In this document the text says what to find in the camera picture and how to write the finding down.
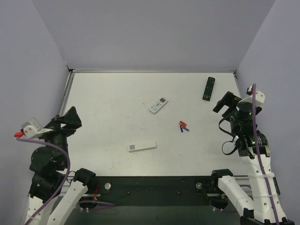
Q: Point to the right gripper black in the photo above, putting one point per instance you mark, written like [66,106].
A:
[229,107]

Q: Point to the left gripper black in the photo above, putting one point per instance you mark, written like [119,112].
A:
[62,124]

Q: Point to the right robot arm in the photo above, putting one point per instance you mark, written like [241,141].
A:
[263,207]

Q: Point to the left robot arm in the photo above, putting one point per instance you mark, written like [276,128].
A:
[51,166]

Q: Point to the black TV remote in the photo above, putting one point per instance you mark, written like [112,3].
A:
[208,89]

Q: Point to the white AC remote with display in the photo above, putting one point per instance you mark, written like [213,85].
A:
[157,106]

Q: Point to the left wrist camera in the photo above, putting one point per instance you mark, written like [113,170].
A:
[33,129]

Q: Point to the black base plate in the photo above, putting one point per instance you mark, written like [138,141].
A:
[155,191]

